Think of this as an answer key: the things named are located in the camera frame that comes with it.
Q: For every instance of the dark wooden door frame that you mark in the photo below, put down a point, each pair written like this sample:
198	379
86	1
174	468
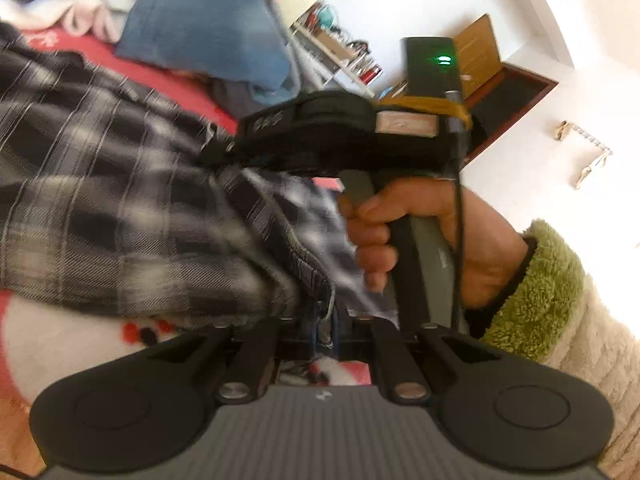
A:
520	100

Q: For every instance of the teal plastic bag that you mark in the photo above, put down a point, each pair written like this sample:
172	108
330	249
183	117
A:
327	16

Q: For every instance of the wooden door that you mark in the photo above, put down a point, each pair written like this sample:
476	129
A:
480	50

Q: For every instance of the white shelf unit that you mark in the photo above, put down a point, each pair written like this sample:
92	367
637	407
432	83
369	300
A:
330	60

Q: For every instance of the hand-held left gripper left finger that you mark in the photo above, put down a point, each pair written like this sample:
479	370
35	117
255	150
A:
295	332

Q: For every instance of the black white plaid shirt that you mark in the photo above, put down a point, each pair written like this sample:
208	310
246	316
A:
100	185

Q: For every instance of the wall hook rack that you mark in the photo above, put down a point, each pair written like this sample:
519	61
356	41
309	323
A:
585	135

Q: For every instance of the person's right hand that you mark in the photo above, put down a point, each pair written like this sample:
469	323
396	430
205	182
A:
490	255

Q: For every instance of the person's right forearm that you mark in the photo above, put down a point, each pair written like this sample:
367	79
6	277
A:
575	320

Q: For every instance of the red bottle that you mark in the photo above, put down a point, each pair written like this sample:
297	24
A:
371	75

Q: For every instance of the dark grey garment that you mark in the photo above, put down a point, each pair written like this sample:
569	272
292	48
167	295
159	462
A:
235	100

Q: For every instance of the pale pink fleece garment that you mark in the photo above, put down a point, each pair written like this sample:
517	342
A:
75	17

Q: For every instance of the tan hanging cloth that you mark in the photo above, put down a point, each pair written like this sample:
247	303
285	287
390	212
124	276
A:
561	131

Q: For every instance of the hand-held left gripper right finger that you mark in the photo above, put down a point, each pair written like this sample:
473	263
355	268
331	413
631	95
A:
345	332

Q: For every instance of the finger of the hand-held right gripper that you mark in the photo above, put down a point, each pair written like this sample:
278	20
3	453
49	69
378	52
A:
222	146

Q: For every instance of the blue jeans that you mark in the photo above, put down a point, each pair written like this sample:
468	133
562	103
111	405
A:
210	25

